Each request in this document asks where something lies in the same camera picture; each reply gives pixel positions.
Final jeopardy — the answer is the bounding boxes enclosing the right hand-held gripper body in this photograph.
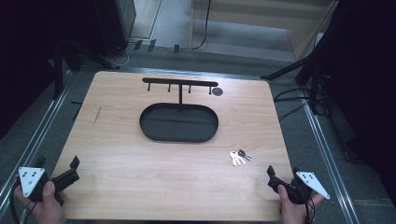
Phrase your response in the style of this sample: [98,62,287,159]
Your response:
[267,170,332,205]

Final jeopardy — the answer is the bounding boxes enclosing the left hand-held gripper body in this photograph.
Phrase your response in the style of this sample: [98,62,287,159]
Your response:
[18,166,80,203]

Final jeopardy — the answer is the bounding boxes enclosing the bunch of silver keys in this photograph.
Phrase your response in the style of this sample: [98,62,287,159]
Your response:
[229,148,253,167]

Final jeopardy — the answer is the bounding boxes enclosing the black key rack with tray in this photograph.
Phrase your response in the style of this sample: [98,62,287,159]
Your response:
[138,77,219,144]

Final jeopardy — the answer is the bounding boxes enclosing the person's right hand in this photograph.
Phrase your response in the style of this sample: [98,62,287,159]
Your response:
[276,184,325,224]

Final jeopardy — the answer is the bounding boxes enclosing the person's left hand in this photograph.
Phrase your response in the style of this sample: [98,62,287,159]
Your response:
[13,175,67,224]

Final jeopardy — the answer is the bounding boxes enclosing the black tripod stand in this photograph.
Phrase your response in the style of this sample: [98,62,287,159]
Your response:
[261,52,332,116]
[50,38,120,101]

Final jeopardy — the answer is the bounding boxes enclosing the black cabinet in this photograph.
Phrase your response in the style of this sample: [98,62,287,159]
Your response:
[92,0,137,59]

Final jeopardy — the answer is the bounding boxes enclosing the metal floor rail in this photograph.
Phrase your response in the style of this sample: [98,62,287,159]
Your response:
[302,101,361,224]
[0,70,74,216]

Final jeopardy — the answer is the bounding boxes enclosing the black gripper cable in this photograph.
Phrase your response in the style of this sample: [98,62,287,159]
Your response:
[8,179,37,224]
[303,197,317,224]

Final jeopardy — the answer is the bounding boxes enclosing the black floor cables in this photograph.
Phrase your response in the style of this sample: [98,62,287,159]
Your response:
[273,88,312,123]

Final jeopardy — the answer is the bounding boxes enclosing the white floor cable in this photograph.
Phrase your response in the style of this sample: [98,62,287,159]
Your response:
[105,42,135,68]

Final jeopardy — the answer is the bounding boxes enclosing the black hanging cable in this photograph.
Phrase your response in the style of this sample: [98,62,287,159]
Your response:
[191,0,213,51]

